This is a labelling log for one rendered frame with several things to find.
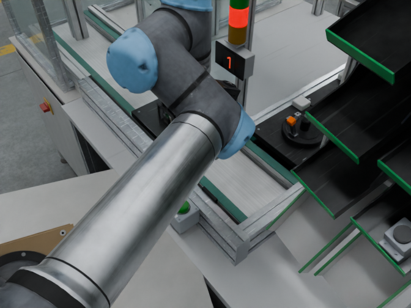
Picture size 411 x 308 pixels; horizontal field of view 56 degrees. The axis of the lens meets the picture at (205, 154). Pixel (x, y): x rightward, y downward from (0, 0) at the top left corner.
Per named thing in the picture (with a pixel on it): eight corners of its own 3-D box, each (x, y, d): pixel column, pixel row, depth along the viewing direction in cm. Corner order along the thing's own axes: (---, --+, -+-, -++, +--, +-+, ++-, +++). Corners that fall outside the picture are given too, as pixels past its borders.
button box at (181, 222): (180, 234, 105) (178, 222, 101) (139, 187, 117) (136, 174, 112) (200, 221, 108) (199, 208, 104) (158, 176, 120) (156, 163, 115)
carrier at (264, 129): (305, 177, 113) (314, 147, 104) (249, 133, 126) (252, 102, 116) (356, 141, 123) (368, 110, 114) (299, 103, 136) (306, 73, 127)
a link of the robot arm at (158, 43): (178, 98, 48) (220, 55, 54) (111, 30, 46) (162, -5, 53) (152, 123, 54) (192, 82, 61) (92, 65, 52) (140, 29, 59)
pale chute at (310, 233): (307, 273, 88) (299, 273, 85) (274, 230, 96) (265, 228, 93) (401, 187, 80) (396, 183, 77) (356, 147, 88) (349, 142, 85)
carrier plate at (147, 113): (172, 156, 119) (172, 151, 117) (131, 115, 131) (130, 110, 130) (231, 123, 129) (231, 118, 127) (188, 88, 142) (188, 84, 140)
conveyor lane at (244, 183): (239, 241, 108) (241, 221, 101) (97, 95, 153) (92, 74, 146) (307, 190, 121) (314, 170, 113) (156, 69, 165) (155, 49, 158)
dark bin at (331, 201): (334, 220, 75) (329, 206, 69) (292, 175, 83) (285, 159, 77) (450, 132, 74) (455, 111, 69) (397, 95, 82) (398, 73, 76)
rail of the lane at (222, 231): (235, 266, 103) (237, 245, 95) (82, 101, 151) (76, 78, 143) (249, 255, 106) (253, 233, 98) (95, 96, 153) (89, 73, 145)
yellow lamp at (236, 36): (236, 47, 104) (237, 30, 100) (224, 39, 106) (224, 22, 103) (249, 41, 106) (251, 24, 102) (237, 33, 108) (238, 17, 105)
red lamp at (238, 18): (237, 30, 100) (238, 11, 96) (224, 22, 103) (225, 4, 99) (251, 24, 102) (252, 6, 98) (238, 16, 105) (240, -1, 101)
